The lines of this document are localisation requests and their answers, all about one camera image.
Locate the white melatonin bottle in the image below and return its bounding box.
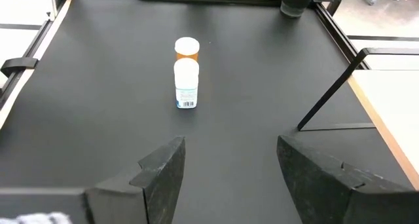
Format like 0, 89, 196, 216
173, 57, 200, 109

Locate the wooden shelf with black frame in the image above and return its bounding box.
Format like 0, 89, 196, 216
297, 47, 419, 191

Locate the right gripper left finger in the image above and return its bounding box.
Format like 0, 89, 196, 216
85, 136, 187, 224

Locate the black table mat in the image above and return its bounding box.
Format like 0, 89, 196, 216
0, 0, 415, 224

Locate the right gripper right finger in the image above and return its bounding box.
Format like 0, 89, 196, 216
276, 135, 419, 224

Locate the large orange pill bottle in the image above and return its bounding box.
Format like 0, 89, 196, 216
174, 36, 200, 62

